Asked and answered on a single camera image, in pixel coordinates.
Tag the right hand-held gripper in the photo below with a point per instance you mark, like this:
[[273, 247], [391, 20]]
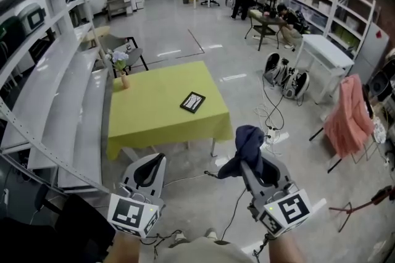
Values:
[[293, 209]]

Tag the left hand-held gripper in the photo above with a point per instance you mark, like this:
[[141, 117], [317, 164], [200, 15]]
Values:
[[126, 212]]

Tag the dark blue cloth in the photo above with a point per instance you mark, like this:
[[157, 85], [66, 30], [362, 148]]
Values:
[[247, 141]]

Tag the person's right forearm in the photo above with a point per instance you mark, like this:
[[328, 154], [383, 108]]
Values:
[[287, 252]]

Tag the person's left forearm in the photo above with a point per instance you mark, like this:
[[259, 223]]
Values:
[[132, 251]]

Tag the person's left shoe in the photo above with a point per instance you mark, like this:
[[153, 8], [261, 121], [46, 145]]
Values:
[[180, 238]]

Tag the person's shoe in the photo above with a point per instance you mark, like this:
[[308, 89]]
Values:
[[180, 238], [211, 233]]

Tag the person's right shoe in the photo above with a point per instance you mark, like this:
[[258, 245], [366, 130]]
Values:
[[211, 233]]

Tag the table with green tablecloth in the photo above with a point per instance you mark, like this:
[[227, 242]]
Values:
[[160, 92]]

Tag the tan ceramic vase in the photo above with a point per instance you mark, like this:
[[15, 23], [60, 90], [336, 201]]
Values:
[[124, 81]]

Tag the pink cloth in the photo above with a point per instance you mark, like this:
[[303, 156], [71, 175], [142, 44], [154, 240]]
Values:
[[348, 113]]

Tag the red stand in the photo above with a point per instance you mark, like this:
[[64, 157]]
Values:
[[381, 196]]

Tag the grey chair with black legs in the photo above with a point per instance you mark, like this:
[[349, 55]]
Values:
[[132, 56]]

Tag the pale blue flower bunch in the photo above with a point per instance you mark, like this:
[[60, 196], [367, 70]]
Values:
[[118, 57]]

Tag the patterned white bag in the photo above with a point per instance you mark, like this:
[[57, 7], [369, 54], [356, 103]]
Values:
[[379, 130]]

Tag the small bottle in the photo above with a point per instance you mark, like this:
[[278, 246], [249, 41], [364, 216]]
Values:
[[128, 48]]

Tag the white table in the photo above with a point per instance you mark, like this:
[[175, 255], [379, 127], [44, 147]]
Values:
[[327, 50]]

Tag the round wooden table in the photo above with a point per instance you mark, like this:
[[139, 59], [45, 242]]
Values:
[[98, 31]]

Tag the black round device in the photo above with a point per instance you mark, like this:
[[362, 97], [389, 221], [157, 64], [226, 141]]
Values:
[[381, 82]]

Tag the dark folding table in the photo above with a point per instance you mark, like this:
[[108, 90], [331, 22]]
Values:
[[262, 21]]

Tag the green box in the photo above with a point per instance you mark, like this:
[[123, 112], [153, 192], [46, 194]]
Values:
[[347, 35]]

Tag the black cylinder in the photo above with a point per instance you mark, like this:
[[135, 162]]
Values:
[[273, 14]]

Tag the grey metal locker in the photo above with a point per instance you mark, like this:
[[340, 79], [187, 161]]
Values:
[[373, 48]]

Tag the small white cabinet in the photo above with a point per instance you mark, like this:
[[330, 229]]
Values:
[[139, 1]]

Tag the stack of clear storage bins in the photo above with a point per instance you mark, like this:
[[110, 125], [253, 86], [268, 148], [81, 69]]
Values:
[[308, 5]]

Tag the grey white case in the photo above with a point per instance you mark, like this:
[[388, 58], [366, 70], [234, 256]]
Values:
[[32, 19]]

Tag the dark green case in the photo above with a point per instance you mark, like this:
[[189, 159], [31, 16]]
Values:
[[10, 36]]

